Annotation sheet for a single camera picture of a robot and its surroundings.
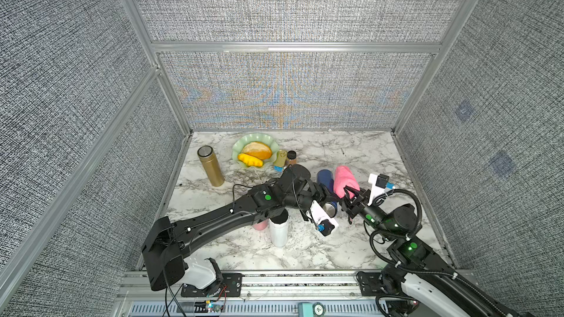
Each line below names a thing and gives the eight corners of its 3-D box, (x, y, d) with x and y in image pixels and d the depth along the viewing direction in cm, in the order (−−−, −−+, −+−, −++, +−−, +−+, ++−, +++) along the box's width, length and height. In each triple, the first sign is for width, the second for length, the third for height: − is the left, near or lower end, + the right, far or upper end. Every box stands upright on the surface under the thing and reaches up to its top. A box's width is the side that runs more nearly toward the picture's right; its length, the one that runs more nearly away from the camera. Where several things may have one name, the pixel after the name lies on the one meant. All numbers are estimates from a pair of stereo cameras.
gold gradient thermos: (209, 186, 100) (195, 157, 83) (212, 175, 104) (199, 145, 87) (222, 186, 100) (211, 157, 83) (225, 175, 104) (214, 145, 87)
